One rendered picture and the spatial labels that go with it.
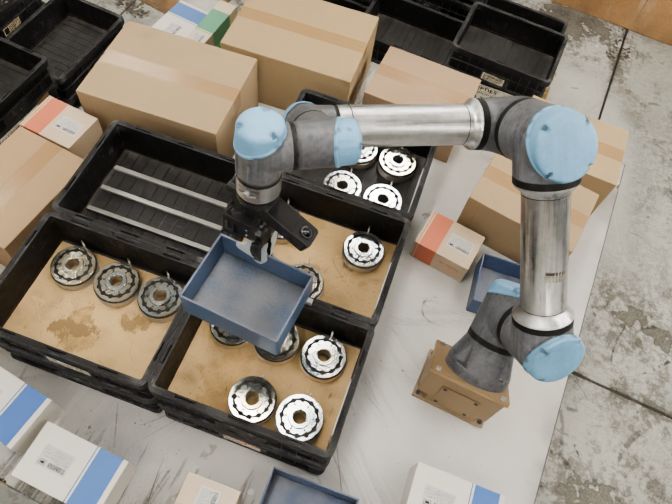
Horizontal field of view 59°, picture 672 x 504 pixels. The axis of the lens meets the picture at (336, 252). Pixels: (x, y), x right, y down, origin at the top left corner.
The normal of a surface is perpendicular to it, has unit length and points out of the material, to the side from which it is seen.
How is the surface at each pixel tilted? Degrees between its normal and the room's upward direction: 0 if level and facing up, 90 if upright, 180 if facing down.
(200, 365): 0
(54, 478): 0
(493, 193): 0
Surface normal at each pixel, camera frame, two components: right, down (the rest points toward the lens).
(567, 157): 0.23, 0.27
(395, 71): 0.10, -0.49
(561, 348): 0.26, 0.51
